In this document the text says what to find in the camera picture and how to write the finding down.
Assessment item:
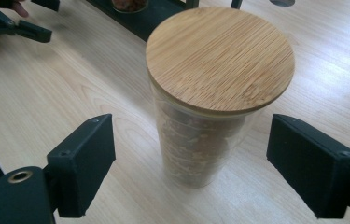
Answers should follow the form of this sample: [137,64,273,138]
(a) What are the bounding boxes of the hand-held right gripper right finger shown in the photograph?
[265,113,350,219]

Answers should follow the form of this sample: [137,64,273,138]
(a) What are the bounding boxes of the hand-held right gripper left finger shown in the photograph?
[46,113,117,218]

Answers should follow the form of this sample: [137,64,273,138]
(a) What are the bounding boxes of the medium glass jar bamboo lid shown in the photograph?
[110,0,149,14]

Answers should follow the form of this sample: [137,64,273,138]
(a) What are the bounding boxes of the black metal two-tier rack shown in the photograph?
[85,0,245,43]

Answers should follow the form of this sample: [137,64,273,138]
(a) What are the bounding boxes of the tall glass jar bamboo lid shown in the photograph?
[145,7,296,189]

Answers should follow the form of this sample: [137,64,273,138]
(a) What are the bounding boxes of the grey round table grommet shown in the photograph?
[269,0,297,7]

